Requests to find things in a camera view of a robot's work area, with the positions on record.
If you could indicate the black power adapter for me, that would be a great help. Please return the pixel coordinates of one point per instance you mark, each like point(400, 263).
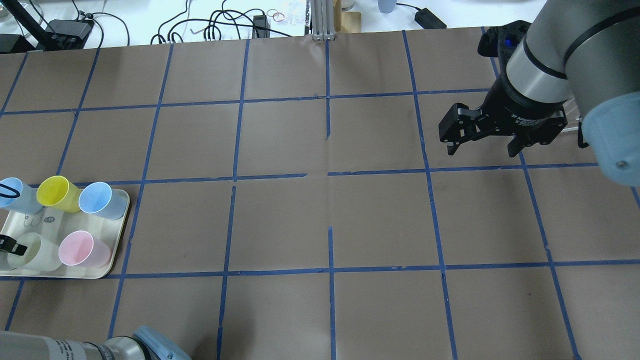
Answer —
point(428, 20)

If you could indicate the white plastic cup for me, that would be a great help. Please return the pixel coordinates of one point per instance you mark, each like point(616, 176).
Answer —
point(41, 254)

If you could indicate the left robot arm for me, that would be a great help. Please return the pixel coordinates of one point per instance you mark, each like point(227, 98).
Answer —
point(145, 343)

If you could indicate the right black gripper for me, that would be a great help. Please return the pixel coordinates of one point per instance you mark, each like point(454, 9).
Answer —
point(520, 111)

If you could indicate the blue cup tray end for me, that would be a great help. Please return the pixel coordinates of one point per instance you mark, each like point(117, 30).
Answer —
point(17, 196)

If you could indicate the aluminium frame post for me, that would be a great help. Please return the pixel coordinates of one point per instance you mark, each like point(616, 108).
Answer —
point(322, 24)

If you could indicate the cream plastic tray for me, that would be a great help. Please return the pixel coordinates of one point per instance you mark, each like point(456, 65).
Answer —
point(53, 225)

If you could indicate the blue cup near pink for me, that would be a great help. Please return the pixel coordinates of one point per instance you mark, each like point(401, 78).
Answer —
point(103, 201)

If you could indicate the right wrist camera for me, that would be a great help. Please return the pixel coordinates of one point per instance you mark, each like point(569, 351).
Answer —
point(500, 42)

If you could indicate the pink plastic cup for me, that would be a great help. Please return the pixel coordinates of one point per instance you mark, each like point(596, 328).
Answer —
point(81, 249)

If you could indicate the yellow plastic cup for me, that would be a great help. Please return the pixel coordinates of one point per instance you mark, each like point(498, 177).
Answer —
point(60, 193)

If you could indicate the wooden stand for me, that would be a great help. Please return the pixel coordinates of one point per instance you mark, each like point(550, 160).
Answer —
point(345, 19)

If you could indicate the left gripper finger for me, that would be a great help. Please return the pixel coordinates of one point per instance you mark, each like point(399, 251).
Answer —
point(11, 246)

